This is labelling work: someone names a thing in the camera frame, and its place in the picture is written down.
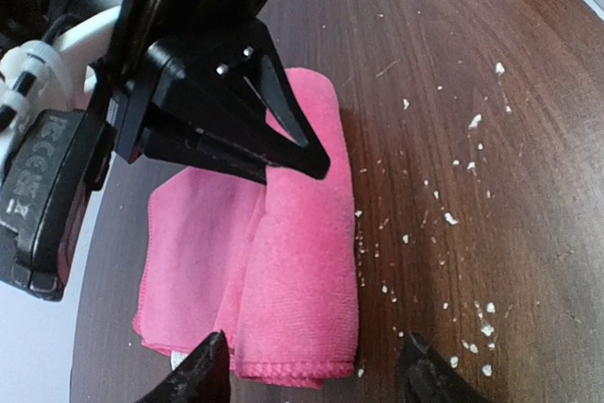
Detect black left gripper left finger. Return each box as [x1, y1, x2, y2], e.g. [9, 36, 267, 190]
[139, 331, 231, 403]

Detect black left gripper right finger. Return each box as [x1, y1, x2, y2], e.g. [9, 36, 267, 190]
[398, 333, 481, 403]

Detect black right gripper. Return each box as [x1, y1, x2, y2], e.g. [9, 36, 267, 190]
[1, 0, 330, 301]

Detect pink towel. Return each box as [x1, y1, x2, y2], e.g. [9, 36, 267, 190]
[133, 68, 359, 389]

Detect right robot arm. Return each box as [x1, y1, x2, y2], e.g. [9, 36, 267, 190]
[1, 0, 359, 402]

